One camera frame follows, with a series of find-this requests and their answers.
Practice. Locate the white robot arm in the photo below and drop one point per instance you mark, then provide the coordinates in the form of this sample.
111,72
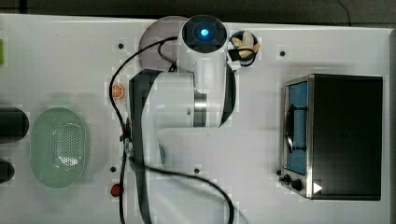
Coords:
200,93

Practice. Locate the grey round plate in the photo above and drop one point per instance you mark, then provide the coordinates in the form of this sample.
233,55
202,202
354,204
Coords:
160,57

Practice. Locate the blue bowl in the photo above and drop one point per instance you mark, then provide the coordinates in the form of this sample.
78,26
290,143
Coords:
233,51

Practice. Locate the orange slice toy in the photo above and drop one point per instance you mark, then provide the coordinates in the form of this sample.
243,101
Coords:
118,91

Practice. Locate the peeled banana toy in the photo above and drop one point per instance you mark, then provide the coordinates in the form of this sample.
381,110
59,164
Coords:
246,45

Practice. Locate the toaster oven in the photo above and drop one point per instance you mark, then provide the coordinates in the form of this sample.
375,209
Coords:
332,137

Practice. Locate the green colander basket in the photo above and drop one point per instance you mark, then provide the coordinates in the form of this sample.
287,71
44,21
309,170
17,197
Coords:
58,149

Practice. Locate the black frying pan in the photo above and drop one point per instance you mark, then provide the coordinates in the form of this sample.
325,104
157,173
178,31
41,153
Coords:
14,125

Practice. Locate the black pot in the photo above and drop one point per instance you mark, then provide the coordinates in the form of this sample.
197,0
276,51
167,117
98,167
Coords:
7,171

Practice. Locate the green bottle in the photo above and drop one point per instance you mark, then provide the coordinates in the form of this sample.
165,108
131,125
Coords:
2,52

